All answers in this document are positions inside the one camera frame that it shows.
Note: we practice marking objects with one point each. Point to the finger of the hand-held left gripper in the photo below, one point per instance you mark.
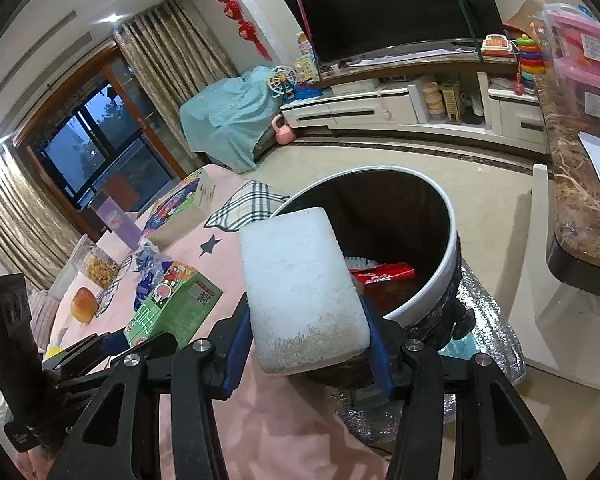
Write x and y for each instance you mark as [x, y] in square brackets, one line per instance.
[87, 350]
[152, 346]

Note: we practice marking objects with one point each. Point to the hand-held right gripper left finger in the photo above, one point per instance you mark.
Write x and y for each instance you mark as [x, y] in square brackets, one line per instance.
[236, 357]

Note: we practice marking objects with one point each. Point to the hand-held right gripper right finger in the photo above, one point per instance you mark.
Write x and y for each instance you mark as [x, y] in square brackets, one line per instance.
[381, 362]

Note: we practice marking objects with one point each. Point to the green cartoon box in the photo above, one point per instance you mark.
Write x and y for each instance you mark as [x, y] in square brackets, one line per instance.
[180, 300]

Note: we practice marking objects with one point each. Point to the red drink pouch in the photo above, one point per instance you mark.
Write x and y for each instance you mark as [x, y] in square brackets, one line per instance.
[382, 274]

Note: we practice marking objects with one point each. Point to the round white trash bin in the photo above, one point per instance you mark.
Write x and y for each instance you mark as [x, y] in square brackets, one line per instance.
[430, 280]

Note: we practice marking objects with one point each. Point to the white foam block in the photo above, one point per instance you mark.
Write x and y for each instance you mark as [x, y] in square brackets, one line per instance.
[300, 285]

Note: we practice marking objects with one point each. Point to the white foam fruit net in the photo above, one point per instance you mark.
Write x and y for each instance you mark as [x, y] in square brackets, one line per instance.
[360, 261]

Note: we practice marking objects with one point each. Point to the orange fruit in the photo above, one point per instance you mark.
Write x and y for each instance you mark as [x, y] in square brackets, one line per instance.
[83, 305]

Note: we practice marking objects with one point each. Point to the blue plastic bag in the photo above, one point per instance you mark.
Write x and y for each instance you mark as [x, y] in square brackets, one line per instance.
[147, 270]

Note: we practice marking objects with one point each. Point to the clear bag of yellow snacks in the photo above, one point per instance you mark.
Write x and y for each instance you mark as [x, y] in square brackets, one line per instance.
[100, 270]

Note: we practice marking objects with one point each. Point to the silver insulated bag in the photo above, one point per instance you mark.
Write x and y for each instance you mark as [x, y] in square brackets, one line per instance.
[490, 320]

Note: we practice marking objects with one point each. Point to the purple box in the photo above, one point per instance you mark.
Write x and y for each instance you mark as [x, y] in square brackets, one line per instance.
[117, 225]

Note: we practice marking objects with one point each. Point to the beige patterned curtain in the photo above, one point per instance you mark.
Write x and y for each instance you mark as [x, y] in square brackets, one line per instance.
[25, 220]
[180, 70]

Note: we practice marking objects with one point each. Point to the colourful cartoon box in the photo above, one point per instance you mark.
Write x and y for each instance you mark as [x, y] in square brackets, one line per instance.
[180, 205]

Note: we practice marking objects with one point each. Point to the white furniture panel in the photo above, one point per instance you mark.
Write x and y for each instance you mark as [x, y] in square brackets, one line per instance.
[555, 340]

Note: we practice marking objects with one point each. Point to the wooden-framed glass door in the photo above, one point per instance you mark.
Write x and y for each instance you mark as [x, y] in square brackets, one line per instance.
[105, 125]

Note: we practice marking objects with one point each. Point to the pink kettlebell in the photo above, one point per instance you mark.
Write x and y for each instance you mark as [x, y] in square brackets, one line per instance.
[283, 134]

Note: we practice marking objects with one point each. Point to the teal cloth cover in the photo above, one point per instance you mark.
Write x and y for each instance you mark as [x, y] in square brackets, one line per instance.
[225, 115]

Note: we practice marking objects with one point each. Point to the brown marble counter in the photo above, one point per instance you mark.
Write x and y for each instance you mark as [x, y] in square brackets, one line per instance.
[575, 200]

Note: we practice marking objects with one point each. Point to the white television cabinet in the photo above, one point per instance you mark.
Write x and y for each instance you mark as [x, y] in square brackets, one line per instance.
[350, 110]

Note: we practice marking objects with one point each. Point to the stack of cream containers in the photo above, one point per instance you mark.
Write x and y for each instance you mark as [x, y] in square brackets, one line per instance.
[435, 100]

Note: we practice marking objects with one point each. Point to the tan slatted box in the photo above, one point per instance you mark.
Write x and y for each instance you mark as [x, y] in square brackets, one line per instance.
[452, 104]

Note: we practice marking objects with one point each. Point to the blue plastic toy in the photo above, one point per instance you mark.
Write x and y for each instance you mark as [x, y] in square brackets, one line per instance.
[307, 91]

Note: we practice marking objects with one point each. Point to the ferris wheel toy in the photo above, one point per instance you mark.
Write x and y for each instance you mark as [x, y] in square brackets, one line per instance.
[281, 81]

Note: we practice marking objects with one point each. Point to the colourful toy house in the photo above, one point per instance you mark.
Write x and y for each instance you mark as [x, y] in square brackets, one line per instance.
[306, 69]

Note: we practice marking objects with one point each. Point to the toy cash register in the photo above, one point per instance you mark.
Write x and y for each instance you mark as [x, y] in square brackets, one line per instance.
[498, 46]

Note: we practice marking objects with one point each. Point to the pink lidded storage box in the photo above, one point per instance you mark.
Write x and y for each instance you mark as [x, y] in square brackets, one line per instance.
[590, 92]
[577, 35]

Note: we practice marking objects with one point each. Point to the black television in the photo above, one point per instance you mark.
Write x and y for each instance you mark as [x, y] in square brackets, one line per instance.
[390, 5]

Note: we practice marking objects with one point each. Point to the brown cardboard box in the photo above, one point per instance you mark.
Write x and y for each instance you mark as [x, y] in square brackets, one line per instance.
[525, 15]

